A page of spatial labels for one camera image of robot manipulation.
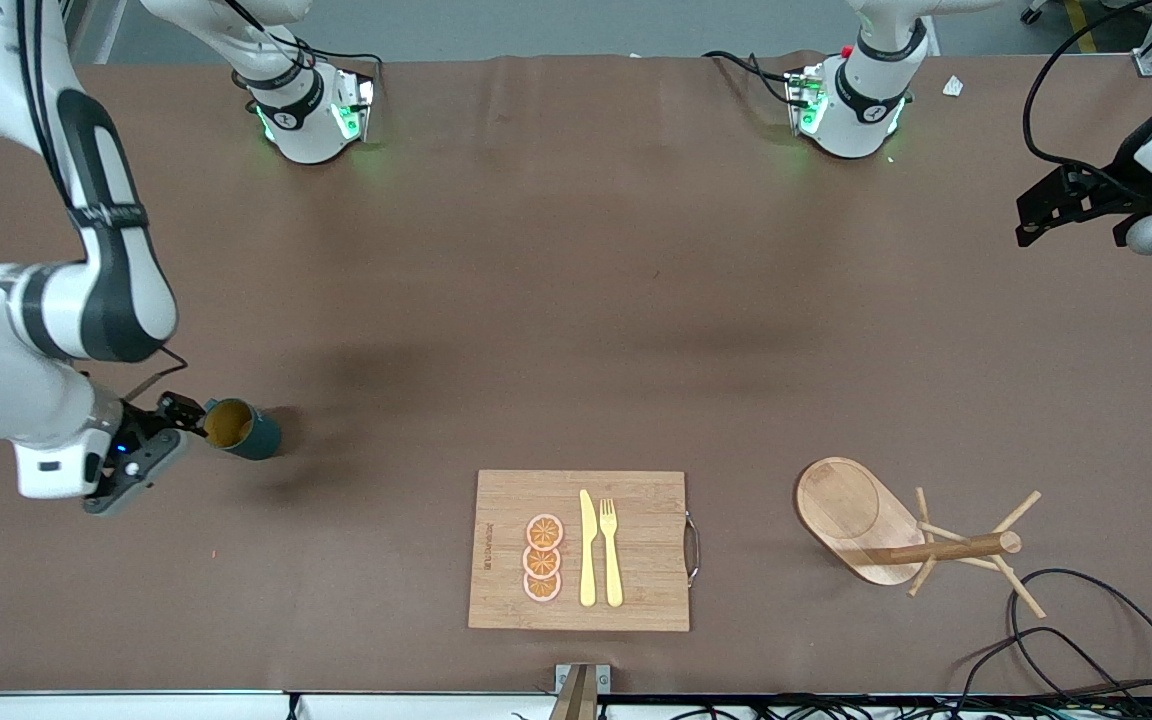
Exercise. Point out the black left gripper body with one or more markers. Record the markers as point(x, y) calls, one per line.
point(1128, 160)

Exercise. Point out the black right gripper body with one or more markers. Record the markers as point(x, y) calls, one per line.
point(148, 421)

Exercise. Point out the dark green cup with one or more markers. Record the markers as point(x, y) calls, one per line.
point(256, 432)

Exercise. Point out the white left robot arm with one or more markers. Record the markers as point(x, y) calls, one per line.
point(866, 100)

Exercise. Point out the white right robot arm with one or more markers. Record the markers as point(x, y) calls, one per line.
point(116, 300)

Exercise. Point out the wooden cup rack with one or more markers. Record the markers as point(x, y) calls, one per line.
point(836, 510)

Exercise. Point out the white paper scrap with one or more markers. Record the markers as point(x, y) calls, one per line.
point(953, 86)

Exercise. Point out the brown table cover sheet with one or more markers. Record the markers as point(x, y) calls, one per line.
point(436, 300)

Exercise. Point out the orange slice toy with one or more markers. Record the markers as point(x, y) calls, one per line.
point(545, 532)

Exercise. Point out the yellow plastic knife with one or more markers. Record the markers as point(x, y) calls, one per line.
point(588, 550)

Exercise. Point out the yellow plastic fork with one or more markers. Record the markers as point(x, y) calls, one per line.
point(612, 560)

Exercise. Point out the wooden cutting board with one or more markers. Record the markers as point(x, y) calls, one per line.
point(636, 600)

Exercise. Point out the white table edge rail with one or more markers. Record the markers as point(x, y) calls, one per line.
point(86, 706)

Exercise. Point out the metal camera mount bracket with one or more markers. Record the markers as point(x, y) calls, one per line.
point(576, 695)

